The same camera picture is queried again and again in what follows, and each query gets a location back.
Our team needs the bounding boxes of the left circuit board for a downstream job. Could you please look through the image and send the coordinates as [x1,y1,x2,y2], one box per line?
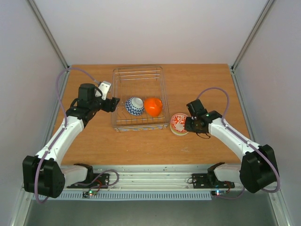
[82,190,98,198]

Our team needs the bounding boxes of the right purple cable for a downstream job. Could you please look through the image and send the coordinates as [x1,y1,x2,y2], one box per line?
[196,87,281,194]

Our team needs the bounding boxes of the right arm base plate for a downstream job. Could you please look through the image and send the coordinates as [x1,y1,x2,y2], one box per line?
[191,173,235,189]

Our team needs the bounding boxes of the aluminium rail frame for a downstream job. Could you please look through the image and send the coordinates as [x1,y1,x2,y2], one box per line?
[22,163,280,191]

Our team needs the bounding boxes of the blue patterned bowl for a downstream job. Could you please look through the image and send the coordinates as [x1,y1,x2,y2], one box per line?
[125,97,144,116]

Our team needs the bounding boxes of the white bowl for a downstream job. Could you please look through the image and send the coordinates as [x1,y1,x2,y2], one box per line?
[170,127,188,136]

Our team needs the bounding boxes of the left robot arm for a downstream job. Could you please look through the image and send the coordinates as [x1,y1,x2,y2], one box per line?
[22,81,120,198]

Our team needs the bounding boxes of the red patterned bowl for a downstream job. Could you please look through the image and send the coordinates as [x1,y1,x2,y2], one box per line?
[169,113,188,132]

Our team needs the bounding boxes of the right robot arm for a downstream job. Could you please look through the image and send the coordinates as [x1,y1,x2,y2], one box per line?
[184,99,280,193]

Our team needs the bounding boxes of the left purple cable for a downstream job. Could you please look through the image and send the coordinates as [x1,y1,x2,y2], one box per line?
[34,67,102,204]

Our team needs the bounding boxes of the wire dish rack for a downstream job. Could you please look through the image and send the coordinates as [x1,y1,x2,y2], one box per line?
[111,65,170,132]

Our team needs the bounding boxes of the grey slotted cable duct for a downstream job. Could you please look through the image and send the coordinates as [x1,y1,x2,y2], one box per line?
[32,190,212,201]

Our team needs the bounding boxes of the orange bowl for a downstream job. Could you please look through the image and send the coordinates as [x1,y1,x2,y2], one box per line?
[144,97,163,117]

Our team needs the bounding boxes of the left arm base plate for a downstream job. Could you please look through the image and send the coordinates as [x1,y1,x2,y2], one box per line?
[67,173,110,189]

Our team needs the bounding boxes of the purple cable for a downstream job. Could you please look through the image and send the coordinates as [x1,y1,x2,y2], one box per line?
[196,87,281,194]
[34,67,102,204]

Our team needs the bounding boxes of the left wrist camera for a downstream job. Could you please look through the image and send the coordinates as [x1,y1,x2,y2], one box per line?
[95,81,111,100]

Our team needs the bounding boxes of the circuit board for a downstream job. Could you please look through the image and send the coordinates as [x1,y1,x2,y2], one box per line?
[82,190,98,198]
[211,190,229,196]

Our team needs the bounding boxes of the right circuit board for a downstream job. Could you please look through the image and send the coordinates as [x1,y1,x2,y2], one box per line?
[211,190,229,196]

